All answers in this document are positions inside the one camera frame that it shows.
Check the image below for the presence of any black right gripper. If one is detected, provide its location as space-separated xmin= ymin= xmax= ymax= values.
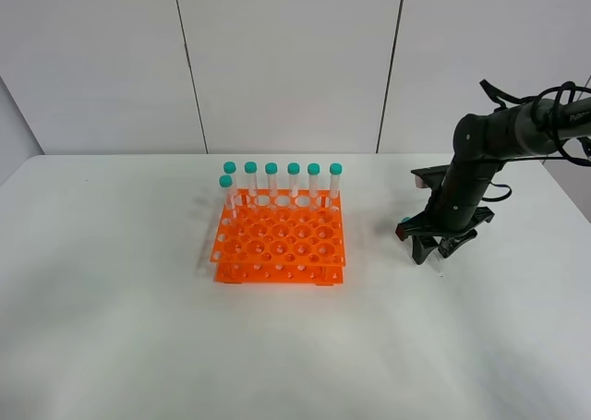
xmin=395 ymin=206 xmax=495 ymax=265

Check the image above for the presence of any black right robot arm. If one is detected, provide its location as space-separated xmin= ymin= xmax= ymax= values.
xmin=396 ymin=98 xmax=590 ymax=265

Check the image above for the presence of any test tube row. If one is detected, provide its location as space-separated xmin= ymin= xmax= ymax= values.
xmin=265 ymin=162 xmax=278 ymax=198
xmin=287 ymin=162 xmax=300 ymax=198
xmin=308 ymin=162 xmax=320 ymax=210
xmin=245 ymin=162 xmax=258 ymax=208
xmin=223 ymin=162 xmax=238 ymax=207

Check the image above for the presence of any orange test tube rack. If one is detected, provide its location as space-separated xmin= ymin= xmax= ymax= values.
xmin=210 ymin=188 xmax=346 ymax=286

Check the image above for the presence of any test tube front-left teal cap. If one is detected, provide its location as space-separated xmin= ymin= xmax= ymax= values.
xmin=219 ymin=174 xmax=239 ymax=227

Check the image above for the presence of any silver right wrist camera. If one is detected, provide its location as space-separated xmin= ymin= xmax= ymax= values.
xmin=411 ymin=165 xmax=448 ymax=190

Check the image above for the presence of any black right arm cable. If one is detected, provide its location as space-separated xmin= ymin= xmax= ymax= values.
xmin=478 ymin=78 xmax=591 ymax=204

